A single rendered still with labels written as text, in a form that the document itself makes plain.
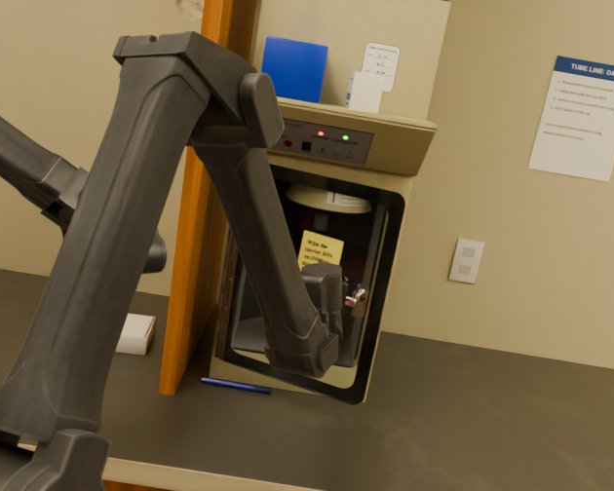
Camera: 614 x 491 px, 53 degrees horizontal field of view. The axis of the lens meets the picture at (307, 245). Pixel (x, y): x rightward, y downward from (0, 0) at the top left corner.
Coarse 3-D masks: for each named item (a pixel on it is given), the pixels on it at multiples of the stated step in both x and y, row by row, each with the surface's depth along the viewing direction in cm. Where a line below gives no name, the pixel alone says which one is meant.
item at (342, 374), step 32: (288, 192) 109; (320, 192) 107; (352, 192) 105; (384, 192) 103; (288, 224) 110; (320, 224) 108; (352, 224) 106; (384, 224) 104; (352, 256) 107; (384, 256) 105; (352, 288) 108; (384, 288) 106; (256, 320) 116; (352, 320) 110; (224, 352) 120; (256, 352) 118; (352, 352) 111; (320, 384) 114; (352, 384) 112
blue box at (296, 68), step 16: (272, 48) 97; (288, 48) 97; (304, 48) 97; (320, 48) 97; (272, 64) 98; (288, 64) 98; (304, 64) 98; (320, 64) 98; (272, 80) 98; (288, 80) 98; (304, 80) 98; (320, 80) 98; (288, 96) 99; (304, 96) 99; (320, 96) 99
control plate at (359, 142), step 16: (288, 128) 103; (304, 128) 103; (320, 128) 102; (336, 128) 102; (320, 144) 106; (336, 144) 105; (352, 144) 105; (368, 144) 104; (336, 160) 109; (352, 160) 108
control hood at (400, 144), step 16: (288, 112) 100; (304, 112) 100; (320, 112) 99; (336, 112) 99; (352, 112) 99; (368, 112) 100; (352, 128) 101; (368, 128) 101; (384, 128) 100; (400, 128) 100; (416, 128) 99; (432, 128) 99; (384, 144) 104; (400, 144) 103; (416, 144) 103; (320, 160) 110; (368, 160) 108; (384, 160) 107; (400, 160) 107; (416, 160) 106
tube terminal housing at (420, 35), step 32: (288, 0) 105; (320, 0) 105; (352, 0) 105; (384, 0) 105; (416, 0) 105; (288, 32) 107; (320, 32) 107; (352, 32) 106; (384, 32) 106; (416, 32) 106; (256, 64) 108; (352, 64) 108; (416, 64) 108; (384, 96) 109; (416, 96) 109; (288, 160) 112; (256, 384) 124; (288, 384) 124
